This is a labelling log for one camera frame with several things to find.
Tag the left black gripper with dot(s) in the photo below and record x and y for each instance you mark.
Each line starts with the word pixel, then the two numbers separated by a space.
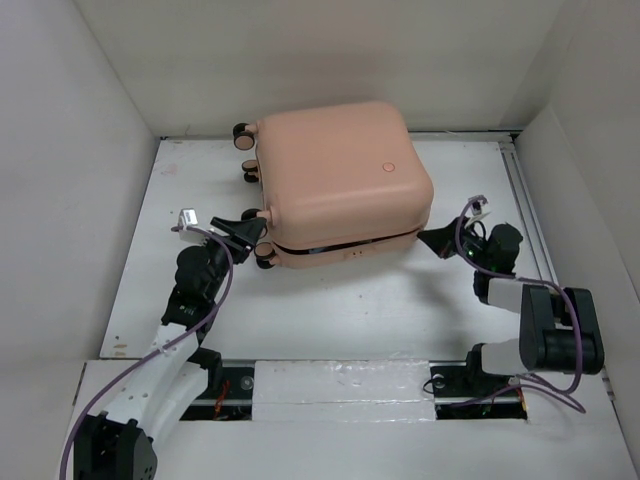
pixel 243 234

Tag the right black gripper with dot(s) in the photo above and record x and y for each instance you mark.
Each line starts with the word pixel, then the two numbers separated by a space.
pixel 441 241

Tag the pink hard-shell suitcase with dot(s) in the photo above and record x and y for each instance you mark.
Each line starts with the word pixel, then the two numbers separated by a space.
pixel 338 182

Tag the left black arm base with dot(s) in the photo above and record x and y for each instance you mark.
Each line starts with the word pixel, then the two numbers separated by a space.
pixel 229 392

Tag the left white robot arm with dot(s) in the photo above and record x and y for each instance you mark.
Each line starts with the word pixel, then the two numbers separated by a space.
pixel 117 433

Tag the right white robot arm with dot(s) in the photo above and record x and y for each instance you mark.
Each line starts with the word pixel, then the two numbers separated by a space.
pixel 558 328

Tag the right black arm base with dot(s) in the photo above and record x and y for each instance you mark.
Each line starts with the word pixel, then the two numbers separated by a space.
pixel 461 391

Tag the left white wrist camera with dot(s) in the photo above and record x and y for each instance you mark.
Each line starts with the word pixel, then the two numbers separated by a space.
pixel 188 228

